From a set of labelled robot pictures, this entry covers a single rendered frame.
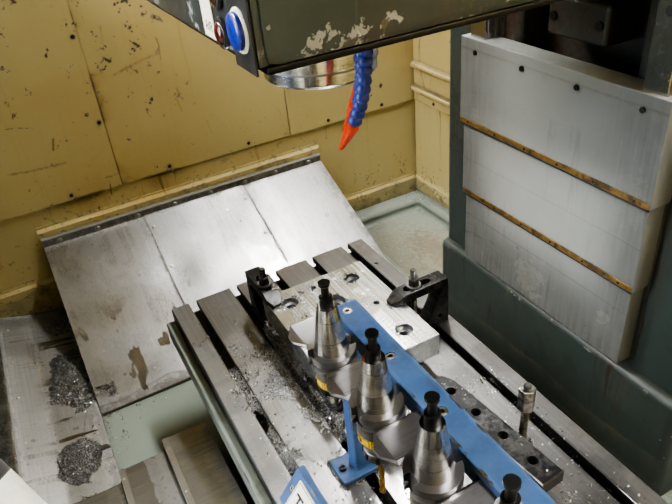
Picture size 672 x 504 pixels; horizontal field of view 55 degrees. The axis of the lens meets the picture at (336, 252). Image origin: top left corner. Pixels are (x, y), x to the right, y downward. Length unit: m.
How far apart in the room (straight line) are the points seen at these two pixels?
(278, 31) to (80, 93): 1.39
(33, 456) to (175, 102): 0.99
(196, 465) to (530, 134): 0.91
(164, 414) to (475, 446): 1.08
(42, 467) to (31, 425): 0.14
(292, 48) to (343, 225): 1.51
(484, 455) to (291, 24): 0.46
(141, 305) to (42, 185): 0.42
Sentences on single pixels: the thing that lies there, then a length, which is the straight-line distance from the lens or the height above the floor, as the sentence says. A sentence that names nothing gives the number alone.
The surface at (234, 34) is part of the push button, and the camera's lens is 0.53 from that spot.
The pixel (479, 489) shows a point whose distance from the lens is 0.70.
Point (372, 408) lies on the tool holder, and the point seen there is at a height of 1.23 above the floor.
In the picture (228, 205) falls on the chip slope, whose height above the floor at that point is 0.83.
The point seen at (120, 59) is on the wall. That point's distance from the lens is 1.88.
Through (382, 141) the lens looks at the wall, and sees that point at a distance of 2.29.
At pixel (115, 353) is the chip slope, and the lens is 1.79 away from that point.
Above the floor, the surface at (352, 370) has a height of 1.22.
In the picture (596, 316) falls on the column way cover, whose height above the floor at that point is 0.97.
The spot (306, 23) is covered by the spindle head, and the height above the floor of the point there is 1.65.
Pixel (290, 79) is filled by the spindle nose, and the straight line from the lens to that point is 0.85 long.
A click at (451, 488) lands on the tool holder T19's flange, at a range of 0.69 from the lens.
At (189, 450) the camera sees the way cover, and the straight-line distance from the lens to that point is 1.43.
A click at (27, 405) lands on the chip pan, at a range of 1.79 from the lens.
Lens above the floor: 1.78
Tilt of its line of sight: 33 degrees down
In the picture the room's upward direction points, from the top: 6 degrees counter-clockwise
